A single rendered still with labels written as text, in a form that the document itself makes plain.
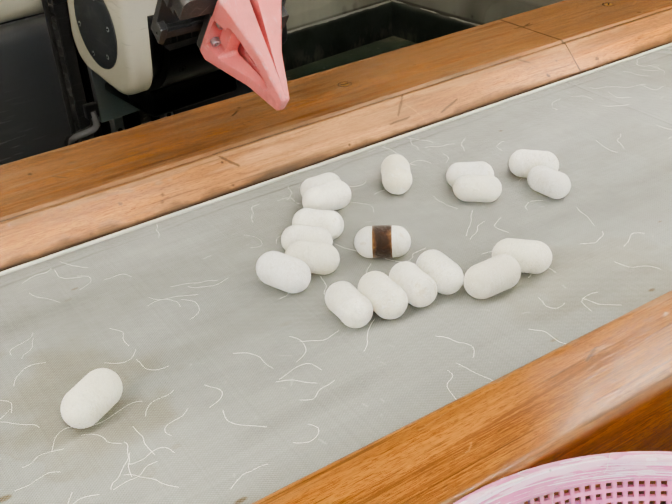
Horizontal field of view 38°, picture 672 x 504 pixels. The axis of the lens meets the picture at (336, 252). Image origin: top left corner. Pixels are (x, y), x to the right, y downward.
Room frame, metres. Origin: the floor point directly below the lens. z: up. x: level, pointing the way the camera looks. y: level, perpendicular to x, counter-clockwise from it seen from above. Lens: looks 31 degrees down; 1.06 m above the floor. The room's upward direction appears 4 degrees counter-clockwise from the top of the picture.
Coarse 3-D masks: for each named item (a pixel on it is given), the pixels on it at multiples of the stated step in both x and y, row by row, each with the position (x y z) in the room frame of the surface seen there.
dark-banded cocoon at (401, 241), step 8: (360, 232) 0.53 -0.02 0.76; (368, 232) 0.53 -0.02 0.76; (392, 232) 0.52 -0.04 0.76; (400, 232) 0.52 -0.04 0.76; (360, 240) 0.52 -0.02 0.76; (368, 240) 0.52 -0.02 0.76; (392, 240) 0.52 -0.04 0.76; (400, 240) 0.52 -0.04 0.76; (408, 240) 0.52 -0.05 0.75; (360, 248) 0.52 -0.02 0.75; (368, 248) 0.52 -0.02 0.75; (392, 248) 0.52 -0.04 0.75; (400, 248) 0.52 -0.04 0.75; (408, 248) 0.52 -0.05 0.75; (368, 256) 0.52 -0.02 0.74; (392, 256) 0.52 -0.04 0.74
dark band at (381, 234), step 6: (372, 228) 0.53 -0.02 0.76; (378, 228) 0.53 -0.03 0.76; (384, 228) 0.53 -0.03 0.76; (390, 228) 0.53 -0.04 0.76; (372, 234) 0.52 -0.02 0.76; (378, 234) 0.52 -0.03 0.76; (384, 234) 0.52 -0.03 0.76; (390, 234) 0.52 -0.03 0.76; (372, 240) 0.52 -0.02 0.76; (378, 240) 0.52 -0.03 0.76; (384, 240) 0.52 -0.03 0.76; (390, 240) 0.52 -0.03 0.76; (372, 246) 0.52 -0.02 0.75; (378, 246) 0.52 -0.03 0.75; (384, 246) 0.52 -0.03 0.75; (390, 246) 0.52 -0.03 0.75; (372, 252) 0.52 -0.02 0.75; (378, 252) 0.52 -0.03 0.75; (384, 252) 0.52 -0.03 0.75; (390, 252) 0.52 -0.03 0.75; (378, 258) 0.52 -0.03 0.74
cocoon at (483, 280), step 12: (480, 264) 0.48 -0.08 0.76; (492, 264) 0.48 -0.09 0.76; (504, 264) 0.48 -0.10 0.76; (516, 264) 0.48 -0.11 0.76; (468, 276) 0.47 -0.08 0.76; (480, 276) 0.47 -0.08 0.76; (492, 276) 0.47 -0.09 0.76; (504, 276) 0.47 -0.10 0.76; (516, 276) 0.47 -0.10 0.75; (468, 288) 0.47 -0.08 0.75; (480, 288) 0.46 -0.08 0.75; (492, 288) 0.47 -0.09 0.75; (504, 288) 0.47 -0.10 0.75
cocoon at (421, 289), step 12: (396, 264) 0.49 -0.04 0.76; (408, 264) 0.48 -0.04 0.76; (396, 276) 0.48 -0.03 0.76; (408, 276) 0.47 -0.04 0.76; (420, 276) 0.47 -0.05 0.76; (408, 288) 0.47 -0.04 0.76; (420, 288) 0.46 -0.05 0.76; (432, 288) 0.46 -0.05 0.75; (408, 300) 0.46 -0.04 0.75; (420, 300) 0.46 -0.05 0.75; (432, 300) 0.46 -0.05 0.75
